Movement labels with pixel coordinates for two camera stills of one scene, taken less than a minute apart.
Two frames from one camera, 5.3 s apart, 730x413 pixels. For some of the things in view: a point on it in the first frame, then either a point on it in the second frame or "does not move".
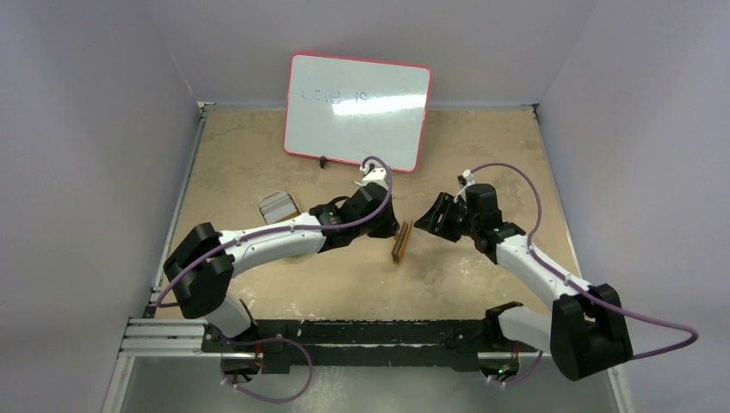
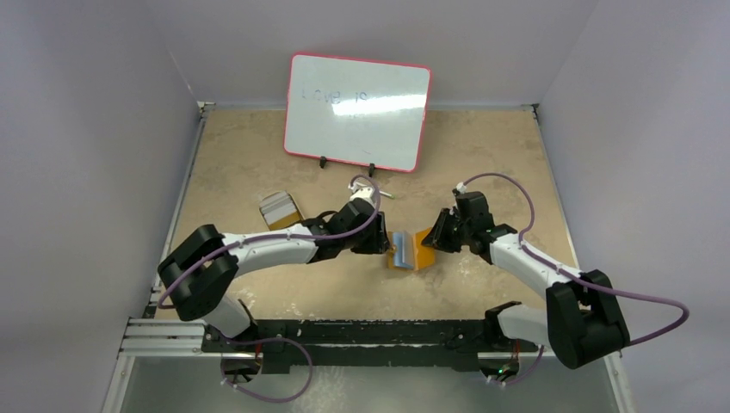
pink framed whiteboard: (345, 111) does not move
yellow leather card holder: (402, 242) to (423, 256)
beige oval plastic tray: (278, 207) does not move
